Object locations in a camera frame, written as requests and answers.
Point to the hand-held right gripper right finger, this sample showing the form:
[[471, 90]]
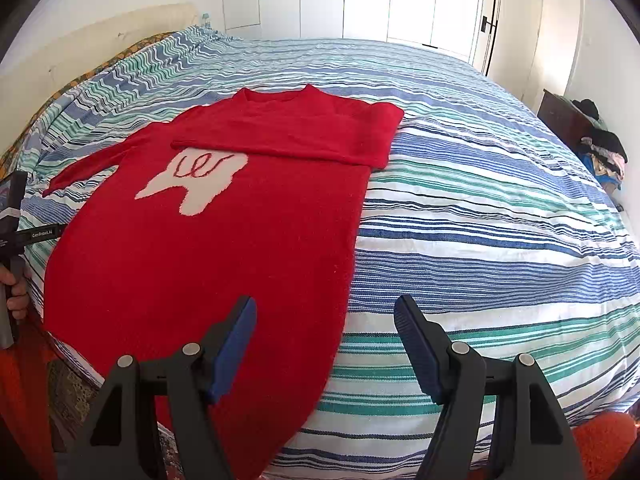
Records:
[[420, 352]]

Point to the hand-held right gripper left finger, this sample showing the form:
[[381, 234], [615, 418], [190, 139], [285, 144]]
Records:
[[234, 352]]

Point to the red sweater with white rabbit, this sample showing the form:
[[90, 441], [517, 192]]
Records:
[[200, 270]]

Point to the pile of clothes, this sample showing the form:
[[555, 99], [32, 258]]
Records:
[[607, 145]]

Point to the person's left hand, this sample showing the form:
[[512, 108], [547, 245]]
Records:
[[17, 302]]

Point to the blue green striped bed cover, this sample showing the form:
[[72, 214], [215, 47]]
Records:
[[475, 210]]

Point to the orange fleece clothing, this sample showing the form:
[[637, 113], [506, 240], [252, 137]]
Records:
[[25, 410]]

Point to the cream headboard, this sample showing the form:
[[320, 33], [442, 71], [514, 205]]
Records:
[[75, 40]]

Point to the dark wooden dresser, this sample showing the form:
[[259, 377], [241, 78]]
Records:
[[560, 120]]

